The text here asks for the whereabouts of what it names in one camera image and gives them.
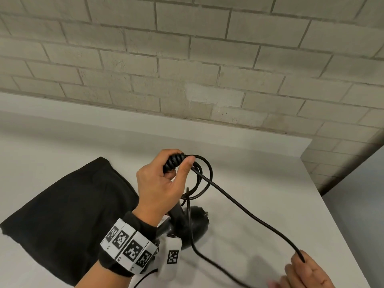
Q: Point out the person's left forearm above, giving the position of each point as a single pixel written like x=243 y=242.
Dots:
x=99 y=277

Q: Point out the person's right hand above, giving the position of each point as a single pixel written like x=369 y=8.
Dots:
x=306 y=272

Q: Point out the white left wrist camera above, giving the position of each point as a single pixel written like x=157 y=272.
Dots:
x=169 y=257

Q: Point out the black hair dryer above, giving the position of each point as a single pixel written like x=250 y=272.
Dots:
x=189 y=224

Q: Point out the black cloth drawstring bag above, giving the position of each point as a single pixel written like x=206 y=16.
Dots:
x=69 y=218

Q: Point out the person's left hand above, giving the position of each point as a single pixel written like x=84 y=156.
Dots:
x=159 y=188

